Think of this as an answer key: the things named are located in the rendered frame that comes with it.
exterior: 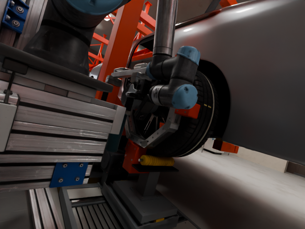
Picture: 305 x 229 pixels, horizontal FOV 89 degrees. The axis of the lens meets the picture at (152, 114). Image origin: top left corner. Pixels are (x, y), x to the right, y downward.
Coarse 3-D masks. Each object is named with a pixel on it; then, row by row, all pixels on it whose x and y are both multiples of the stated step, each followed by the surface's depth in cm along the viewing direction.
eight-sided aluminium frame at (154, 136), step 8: (128, 120) 113; (168, 120) 79; (176, 120) 81; (128, 128) 108; (160, 128) 83; (168, 128) 78; (176, 128) 80; (128, 136) 105; (136, 136) 98; (152, 136) 87; (160, 136) 83; (144, 144) 90; (152, 144) 91
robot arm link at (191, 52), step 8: (184, 48) 47; (192, 48) 46; (176, 56) 50; (184, 56) 46; (192, 56) 46; (168, 64) 51; (176, 64) 48; (184, 64) 46; (192, 64) 46; (168, 72) 52; (176, 72) 47; (184, 72) 46; (192, 72) 47; (192, 80) 48
